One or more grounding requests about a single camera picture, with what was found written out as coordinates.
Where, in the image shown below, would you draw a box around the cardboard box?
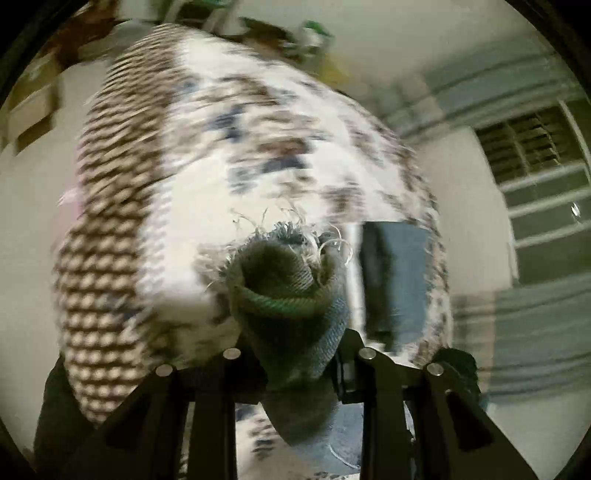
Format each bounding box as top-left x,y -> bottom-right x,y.
7,53 -> 63,155

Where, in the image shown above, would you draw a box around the window with white grille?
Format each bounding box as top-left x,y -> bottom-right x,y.
475,98 -> 591,288

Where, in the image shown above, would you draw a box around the brown and white printed blanket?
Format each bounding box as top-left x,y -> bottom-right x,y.
52,22 -> 455,480

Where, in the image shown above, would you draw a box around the blue denim pants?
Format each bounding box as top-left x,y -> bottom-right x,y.
199,220 -> 366,472

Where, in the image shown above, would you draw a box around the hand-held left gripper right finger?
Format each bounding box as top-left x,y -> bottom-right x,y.
335,329 -> 542,480

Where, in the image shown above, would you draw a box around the blue striped curtain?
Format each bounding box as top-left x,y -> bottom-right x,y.
390,34 -> 591,407

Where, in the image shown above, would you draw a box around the dark cloth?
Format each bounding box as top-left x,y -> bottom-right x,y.
33,354 -> 95,480

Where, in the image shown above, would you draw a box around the green and white packet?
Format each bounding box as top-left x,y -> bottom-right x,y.
299,19 -> 334,52

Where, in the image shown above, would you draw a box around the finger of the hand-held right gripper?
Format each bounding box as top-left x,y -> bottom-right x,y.
347,220 -> 432,352

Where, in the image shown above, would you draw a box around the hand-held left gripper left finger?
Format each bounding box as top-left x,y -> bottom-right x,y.
59,347 -> 269,480

